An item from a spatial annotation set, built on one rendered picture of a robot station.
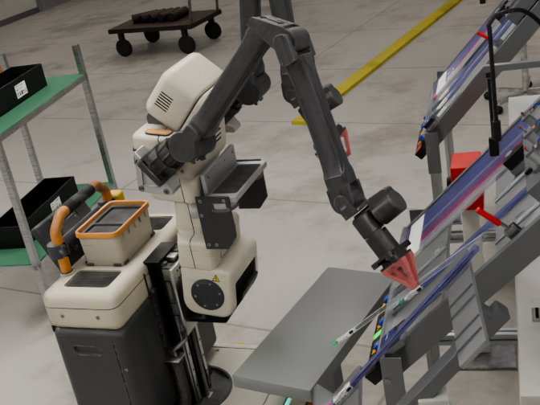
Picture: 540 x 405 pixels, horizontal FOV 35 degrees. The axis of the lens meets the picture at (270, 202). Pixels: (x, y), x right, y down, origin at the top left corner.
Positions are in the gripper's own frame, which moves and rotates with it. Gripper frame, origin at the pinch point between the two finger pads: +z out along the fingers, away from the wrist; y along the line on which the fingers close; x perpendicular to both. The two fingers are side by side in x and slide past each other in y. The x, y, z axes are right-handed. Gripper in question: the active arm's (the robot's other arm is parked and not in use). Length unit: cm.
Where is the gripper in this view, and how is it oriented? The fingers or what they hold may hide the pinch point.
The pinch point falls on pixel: (414, 284)
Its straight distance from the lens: 197.3
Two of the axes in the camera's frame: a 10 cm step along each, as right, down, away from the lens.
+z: 5.9, 7.9, -1.7
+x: -5.8, 5.6, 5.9
